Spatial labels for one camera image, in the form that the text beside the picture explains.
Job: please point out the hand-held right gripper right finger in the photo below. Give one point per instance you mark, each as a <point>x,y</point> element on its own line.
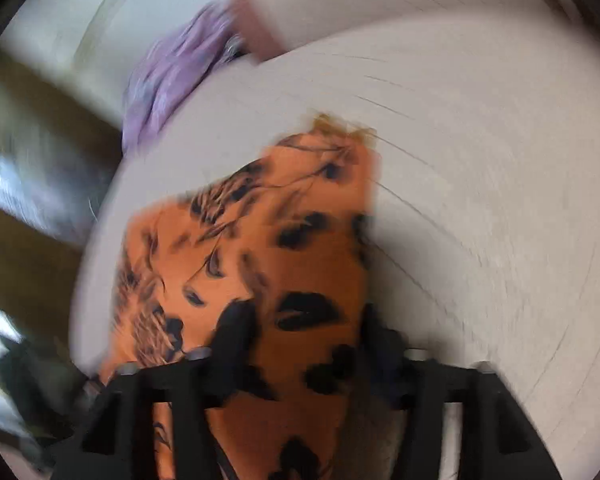
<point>380,355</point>

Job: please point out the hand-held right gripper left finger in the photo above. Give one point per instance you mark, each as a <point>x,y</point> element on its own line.
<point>230,345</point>

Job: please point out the orange black floral garment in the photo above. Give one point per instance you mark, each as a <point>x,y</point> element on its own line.
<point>280,270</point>

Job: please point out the dark wooden furniture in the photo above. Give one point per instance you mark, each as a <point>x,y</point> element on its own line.
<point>25,270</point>

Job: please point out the purple floral garment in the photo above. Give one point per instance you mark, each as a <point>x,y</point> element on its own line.
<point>175,85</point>

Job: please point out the beige bolster with brown end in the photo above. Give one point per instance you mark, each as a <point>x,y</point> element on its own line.
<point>380,5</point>

